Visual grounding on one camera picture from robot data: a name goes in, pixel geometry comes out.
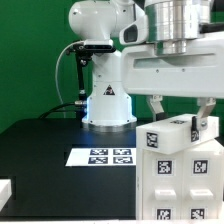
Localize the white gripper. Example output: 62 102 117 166
122 41 224 142

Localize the white cabinet top block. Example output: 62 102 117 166
136 114 219 155

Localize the white cabinet body box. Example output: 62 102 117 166
136 140 224 220

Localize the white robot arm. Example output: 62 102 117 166
69 0 224 133

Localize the white sheet with markers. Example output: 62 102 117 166
66 148 136 167

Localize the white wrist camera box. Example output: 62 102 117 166
119 15 149 45

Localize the black base cable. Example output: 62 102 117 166
38 101 88 120

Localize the black camera on stand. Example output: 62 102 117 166
65 40 116 101

